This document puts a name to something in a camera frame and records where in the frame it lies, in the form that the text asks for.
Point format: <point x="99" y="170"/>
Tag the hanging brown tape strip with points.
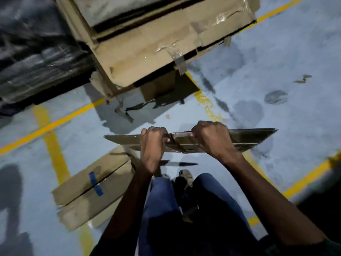
<point x="121" y="113"/>

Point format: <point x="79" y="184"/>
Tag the upright brown cardboard sheet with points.
<point x="157" y="87"/>

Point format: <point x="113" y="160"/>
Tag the person's left forearm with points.
<point x="130" y="205"/>

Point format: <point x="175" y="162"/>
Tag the person's right woven shoe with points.
<point x="187" y="177"/>

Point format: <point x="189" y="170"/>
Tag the person's right hand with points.
<point x="213" y="138"/>

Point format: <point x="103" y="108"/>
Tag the small cardboard box hazard label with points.
<point x="253" y="138"/>

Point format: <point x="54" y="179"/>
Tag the person's right forearm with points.
<point x="271" y="199"/>

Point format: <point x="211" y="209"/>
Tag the pile of brown cardboard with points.
<point x="146" y="50"/>

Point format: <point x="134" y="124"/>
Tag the stacks of cartons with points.
<point x="40" y="58"/>

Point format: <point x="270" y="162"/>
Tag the person's left hand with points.
<point x="153" y="149"/>

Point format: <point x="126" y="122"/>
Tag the cardboard box with torn surface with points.
<point x="106" y="10"/>

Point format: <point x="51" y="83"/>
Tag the torn tape scrap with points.
<point x="307" y="76"/>

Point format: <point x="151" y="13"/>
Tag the small carton with blue tape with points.
<point x="112" y="183"/>

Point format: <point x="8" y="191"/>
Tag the person's blue jeans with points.
<point x="159" y="199"/>

